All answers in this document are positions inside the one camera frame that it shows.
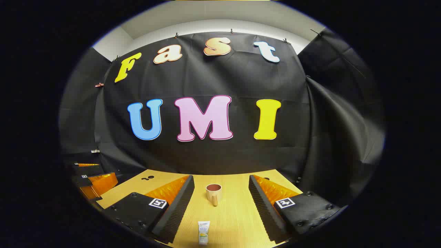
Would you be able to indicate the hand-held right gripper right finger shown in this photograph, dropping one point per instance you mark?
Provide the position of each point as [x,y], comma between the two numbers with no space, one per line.
[263,210]

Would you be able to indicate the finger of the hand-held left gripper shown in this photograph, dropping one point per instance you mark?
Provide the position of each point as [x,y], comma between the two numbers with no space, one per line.
[103,184]
[86,169]

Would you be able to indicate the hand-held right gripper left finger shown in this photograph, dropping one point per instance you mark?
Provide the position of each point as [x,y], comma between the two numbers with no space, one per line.
[179,206]

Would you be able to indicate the white toothpaste tube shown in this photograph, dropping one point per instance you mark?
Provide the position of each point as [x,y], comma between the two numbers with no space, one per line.
[203,232]

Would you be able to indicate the beige cup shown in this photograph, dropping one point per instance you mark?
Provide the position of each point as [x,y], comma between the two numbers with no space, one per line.
[213,193]

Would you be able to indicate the black backdrop cloth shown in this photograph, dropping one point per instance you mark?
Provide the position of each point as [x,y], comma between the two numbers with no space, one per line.
[224,79]

